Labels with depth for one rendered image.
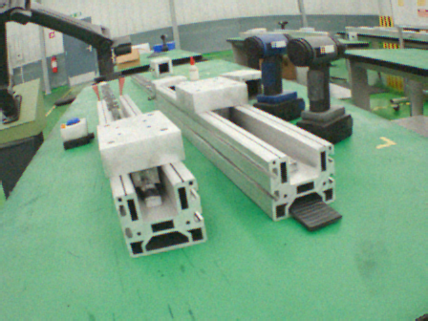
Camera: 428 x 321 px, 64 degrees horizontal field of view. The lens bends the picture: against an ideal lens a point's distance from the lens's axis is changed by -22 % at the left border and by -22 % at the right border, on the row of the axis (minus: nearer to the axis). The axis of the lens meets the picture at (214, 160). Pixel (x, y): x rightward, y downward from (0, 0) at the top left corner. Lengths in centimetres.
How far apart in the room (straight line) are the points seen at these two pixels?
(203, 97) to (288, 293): 49
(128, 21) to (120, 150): 1177
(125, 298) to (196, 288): 8
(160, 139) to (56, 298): 26
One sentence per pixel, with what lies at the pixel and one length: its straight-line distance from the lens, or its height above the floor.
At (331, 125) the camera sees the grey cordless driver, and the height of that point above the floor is 82.
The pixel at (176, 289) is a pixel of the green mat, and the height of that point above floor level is 78.
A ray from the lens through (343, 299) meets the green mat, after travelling 40.
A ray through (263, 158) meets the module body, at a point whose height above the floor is 86.
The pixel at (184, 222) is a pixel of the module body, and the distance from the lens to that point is 51.
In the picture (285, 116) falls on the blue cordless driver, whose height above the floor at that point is 80.
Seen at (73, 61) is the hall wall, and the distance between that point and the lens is 1238.
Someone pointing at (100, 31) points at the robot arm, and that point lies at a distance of 134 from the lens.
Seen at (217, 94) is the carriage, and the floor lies 89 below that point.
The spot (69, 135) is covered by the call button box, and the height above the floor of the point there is 82.
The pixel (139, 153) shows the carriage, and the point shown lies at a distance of 55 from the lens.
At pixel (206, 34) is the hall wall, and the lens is 1250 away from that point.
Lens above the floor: 104
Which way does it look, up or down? 19 degrees down
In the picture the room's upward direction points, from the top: 8 degrees counter-clockwise
